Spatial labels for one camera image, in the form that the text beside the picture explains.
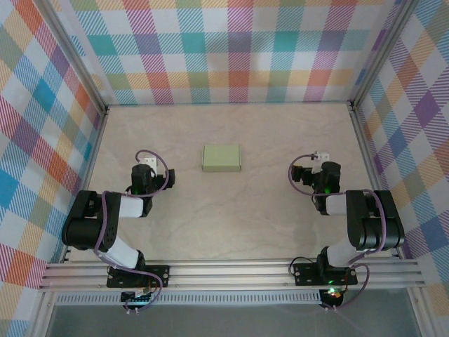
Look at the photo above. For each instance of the light green paper box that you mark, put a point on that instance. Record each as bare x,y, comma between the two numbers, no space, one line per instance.
221,158

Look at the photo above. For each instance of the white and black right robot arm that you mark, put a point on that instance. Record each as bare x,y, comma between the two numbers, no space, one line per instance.
336,205

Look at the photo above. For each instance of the aluminium rail holding arm bases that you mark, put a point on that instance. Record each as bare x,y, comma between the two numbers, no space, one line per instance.
228,274

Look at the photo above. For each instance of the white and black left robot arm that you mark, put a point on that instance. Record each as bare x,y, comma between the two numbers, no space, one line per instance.
131,207

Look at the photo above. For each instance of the black controller with orange part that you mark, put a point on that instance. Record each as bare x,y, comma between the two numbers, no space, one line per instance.
331,295

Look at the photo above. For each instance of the green circuit board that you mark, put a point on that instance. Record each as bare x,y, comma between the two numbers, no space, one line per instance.
137,298

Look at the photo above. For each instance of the aluminium side rail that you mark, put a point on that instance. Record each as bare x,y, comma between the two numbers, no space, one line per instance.
93,147
366,147

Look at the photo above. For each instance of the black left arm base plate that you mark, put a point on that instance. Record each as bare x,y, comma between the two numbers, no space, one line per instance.
158,272

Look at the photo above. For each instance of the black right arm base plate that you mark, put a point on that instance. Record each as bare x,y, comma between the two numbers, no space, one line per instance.
305,274

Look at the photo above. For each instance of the aluminium corner post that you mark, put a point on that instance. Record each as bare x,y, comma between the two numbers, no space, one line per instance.
78,59
382,49

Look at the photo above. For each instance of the aluminium frame leg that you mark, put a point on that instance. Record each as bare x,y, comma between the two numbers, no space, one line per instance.
421,316
43,316

